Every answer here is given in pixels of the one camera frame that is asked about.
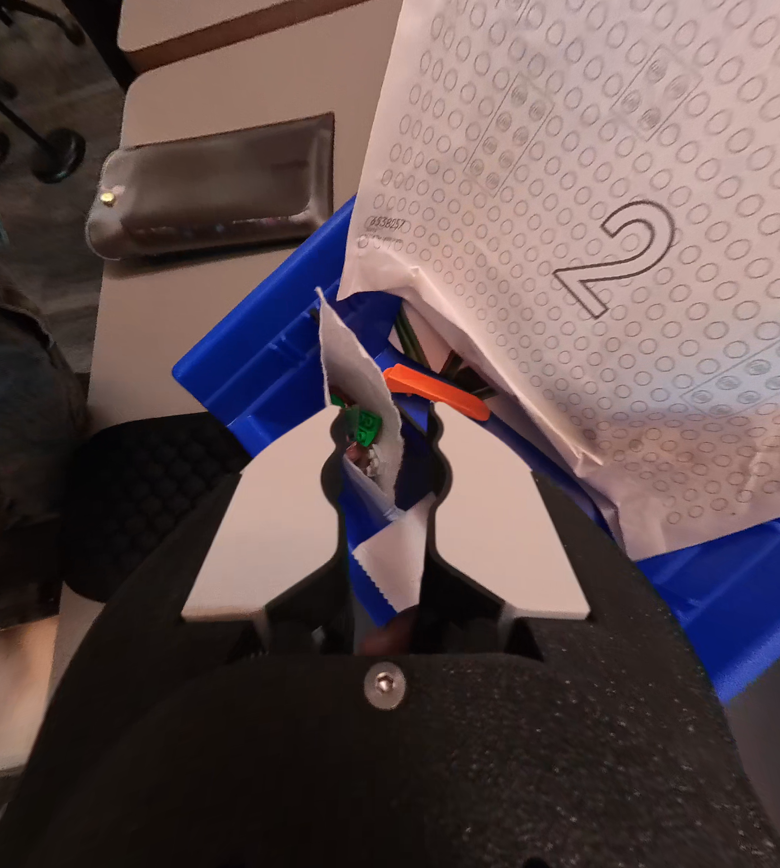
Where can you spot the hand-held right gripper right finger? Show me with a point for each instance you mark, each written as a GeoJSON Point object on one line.
{"type": "Point", "coordinates": [505, 529]}

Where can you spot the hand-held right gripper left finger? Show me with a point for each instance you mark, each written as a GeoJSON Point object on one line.
{"type": "Point", "coordinates": [275, 529]}

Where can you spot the small lego pieces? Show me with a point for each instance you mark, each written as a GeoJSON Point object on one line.
{"type": "Point", "coordinates": [366, 461]}

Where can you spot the bright green lego plate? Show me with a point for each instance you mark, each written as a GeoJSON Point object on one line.
{"type": "Point", "coordinates": [366, 424]}

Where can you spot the blue plastic bin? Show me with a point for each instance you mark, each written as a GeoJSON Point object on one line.
{"type": "Point", "coordinates": [261, 359]}

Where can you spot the small torn white paper bag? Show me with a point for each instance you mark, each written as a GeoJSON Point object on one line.
{"type": "Point", "coordinates": [346, 346]}

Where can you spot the orange lego brick separator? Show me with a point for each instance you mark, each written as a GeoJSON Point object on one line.
{"type": "Point", "coordinates": [430, 390]}

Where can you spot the dark lego stem pieces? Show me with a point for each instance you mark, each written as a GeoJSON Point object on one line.
{"type": "Point", "coordinates": [407, 336]}

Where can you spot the large white paper bag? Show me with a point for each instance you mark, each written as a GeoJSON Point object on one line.
{"type": "Point", "coordinates": [566, 339]}

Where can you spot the dark leather pouch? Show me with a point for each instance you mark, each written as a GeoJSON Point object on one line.
{"type": "Point", "coordinates": [227, 190]}

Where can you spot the black office chair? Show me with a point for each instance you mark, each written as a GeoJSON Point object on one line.
{"type": "Point", "coordinates": [58, 146]}

